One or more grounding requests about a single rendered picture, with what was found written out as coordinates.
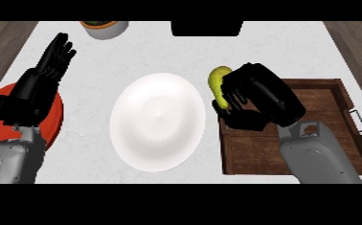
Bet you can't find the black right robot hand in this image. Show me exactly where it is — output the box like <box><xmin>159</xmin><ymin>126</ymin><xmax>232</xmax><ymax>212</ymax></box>
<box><xmin>211</xmin><ymin>62</ymin><xmax>307</xmax><ymax>132</ymax></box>

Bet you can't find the black appliance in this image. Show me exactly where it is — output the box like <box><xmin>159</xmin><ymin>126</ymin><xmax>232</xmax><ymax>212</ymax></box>
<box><xmin>170</xmin><ymin>20</ymin><xmax>245</xmax><ymax>38</ymax></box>

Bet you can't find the white oval plate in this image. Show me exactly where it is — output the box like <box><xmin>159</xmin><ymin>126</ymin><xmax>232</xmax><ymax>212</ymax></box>
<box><xmin>109</xmin><ymin>72</ymin><xmax>208</xmax><ymax>173</ymax></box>

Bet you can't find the green yellow pear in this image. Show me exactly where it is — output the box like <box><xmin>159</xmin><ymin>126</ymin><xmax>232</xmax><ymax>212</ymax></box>
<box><xmin>208</xmin><ymin>65</ymin><xmax>235</xmax><ymax>110</ymax></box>

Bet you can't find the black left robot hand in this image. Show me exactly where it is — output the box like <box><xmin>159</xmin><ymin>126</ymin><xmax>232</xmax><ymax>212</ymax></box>
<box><xmin>0</xmin><ymin>33</ymin><xmax>78</xmax><ymax>128</ymax></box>

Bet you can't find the red round plate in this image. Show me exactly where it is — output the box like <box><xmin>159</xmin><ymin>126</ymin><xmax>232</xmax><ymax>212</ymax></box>
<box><xmin>0</xmin><ymin>82</ymin><xmax>65</xmax><ymax>151</ymax></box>

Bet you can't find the brown wooden tray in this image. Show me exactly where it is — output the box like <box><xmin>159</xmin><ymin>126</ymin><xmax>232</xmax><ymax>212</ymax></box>
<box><xmin>217</xmin><ymin>78</ymin><xmax>362</xmax><ymax>176</ymax></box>

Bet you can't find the grey pot with orange rim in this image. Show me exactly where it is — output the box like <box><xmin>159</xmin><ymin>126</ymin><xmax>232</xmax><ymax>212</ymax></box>
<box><xmin>78</xmin><ymin>20</ymin><xmax>130</xmax><ymax>41</ymax></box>

